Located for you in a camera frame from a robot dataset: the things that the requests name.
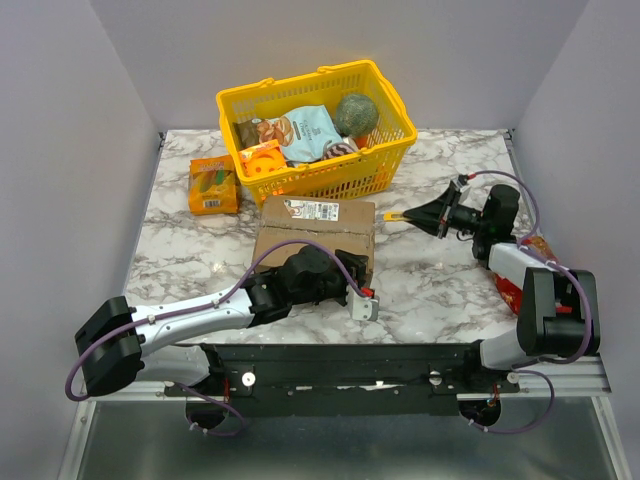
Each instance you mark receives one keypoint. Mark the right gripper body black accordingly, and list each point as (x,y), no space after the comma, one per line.
(445,213)

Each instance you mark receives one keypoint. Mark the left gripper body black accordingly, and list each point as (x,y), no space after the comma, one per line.
(356,269)

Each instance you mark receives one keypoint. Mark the brown cardboard express box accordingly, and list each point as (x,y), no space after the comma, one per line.
(347,225)

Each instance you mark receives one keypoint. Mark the yellow utility knife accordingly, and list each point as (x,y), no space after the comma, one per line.
(393,217)

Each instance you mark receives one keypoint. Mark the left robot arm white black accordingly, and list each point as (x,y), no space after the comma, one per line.
(120,344)

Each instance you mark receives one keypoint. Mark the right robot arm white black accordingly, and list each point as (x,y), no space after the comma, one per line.
(557,319)

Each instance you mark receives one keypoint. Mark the orange toy box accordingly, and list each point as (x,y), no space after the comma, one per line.
(262,158)

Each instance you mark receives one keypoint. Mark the yellow plastic shopping basket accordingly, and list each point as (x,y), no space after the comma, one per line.
(368,170)

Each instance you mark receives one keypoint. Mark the pink brown striped pouch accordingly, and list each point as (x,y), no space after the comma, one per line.
(335,150)

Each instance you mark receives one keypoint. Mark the red snack bag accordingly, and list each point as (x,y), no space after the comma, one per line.
(510,295)

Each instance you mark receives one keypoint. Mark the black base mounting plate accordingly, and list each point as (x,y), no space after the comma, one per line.
(350,380)

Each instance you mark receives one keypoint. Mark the green melon ball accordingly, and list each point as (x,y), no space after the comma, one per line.
(356,115)

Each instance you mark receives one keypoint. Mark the light blue chips bag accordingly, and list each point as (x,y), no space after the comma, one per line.
(302,133)

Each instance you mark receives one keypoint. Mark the orange snack bag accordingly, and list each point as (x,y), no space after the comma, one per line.
(213,186)

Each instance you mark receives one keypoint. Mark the brown snack packet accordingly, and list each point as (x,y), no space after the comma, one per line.
(247,132)

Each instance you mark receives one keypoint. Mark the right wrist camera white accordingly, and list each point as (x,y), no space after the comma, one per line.
(461,186)

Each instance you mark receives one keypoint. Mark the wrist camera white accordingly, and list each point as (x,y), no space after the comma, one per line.
(461,186)
(363,308)

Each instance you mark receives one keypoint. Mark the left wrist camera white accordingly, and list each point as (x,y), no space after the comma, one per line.
(363,308)

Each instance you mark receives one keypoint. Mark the aluminium rail frame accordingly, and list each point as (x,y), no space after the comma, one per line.
(586,378)

